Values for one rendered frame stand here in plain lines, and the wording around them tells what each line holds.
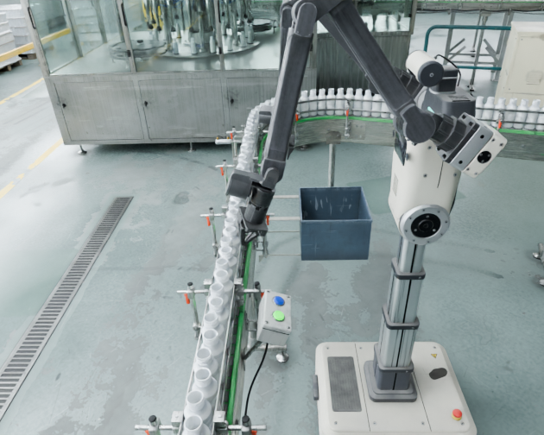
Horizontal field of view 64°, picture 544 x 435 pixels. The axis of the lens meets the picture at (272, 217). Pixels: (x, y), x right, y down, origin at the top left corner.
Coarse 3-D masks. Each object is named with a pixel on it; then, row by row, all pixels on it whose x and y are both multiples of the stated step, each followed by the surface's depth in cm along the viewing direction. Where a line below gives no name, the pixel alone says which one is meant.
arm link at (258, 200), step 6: (252, 186) 115; (258, 186) 115; (264, 186) 116; (252, 192) 118; (258, 192) 115; (264, 192) 115; (270, 192) 115; (252, 198) 117; (258, 198) 116; (264, 198) 116; (270, 198) 117; (258, 204) 117; (264, 204) 117
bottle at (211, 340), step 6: (210, 330) 111; (204, 336) 110; (210, 336) 112; (216, 336) 109; (204, 342) 110; (210, 342) 108; (216, 342) 109; (222, 342) 113; (210, 348) 109; (216, 348) 110; (222, 348) 111; (216, 354) 110; (222, 354) 111; (222, 360) 112; (222, 378) 115
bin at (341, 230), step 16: (304, 192) 219; (320, 192) 219; (336, 192) 219; (352, 192) 219; (304, 208) 224; (320, 208) 224; (336, 208) 224; (352, 208) 223; (368, 208) 199; (304, 224) 193; (320, 224) 193; (336, 224) 193; (352, 224) 193; (368, 224) 192; (304, 240) 198; (320, 240) 197; (336, 240) 197; (352, 240) 197; (368, 240) 197; (304, 256) 203; (320, 256) 202; (336, 256) 202; (352, 256) 202; (368, 256) 202
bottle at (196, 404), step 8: (192, 392) 96; (200, 392) 95; (192, 400) 97; (200, 400) 93; (192, 408) 94; (200, 408) 94; (208, 408) 96; (200, 416) 95; (208, 416) 96; (208, 424) 96
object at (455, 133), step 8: (464, 112) 114; (448, 120) 110; (456, 120) 110; (464, 120) 113; (472, 120) 109; (440, 128) 110; (448, 128) 110; (456, 128) 109; (464, 128) 110; (472, 128) 108; (432, 136) 111; (440, 136) 111; (448, 136) 110; (456, 136) 110; (464, 136) 110; (440, 144) 112; (448, 144) 111; (456, 144) 111; (464, 144) 111; (440, 152) 117; (448, 152) 113; (456, 152) 112; (448, 160) 113
